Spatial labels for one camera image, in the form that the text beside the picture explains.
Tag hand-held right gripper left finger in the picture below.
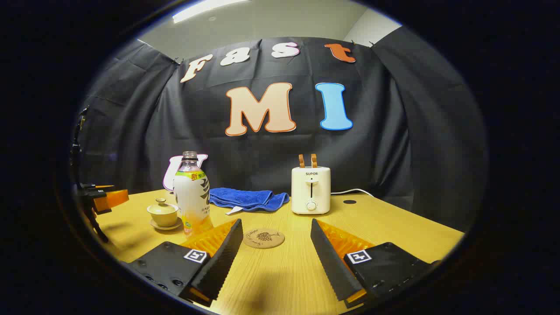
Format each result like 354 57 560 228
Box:
127 218 244 308

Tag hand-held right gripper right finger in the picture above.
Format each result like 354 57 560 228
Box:
310 218 442 309

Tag cream teacup lid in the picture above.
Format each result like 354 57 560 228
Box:
148 198 178 215

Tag round cork coaster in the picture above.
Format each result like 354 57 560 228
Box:
243 227 285 249

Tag cream ceramic teacup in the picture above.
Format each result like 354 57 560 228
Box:
147 209 180 227

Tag white label water bottle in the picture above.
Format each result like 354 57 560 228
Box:
173 151 214 237

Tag cream ceramic saucer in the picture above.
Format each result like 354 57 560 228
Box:
150 217 183 231

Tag blue towel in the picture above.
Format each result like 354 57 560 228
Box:
209 187 290 215

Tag white toaster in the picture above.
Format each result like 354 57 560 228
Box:
291 166 332 215

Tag black backdrop cloth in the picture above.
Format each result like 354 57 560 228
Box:
72 37 488 232

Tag ceiling light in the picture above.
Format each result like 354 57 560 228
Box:
172 0 250 24

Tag white toaster cable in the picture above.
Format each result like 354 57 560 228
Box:
330 189 375 197

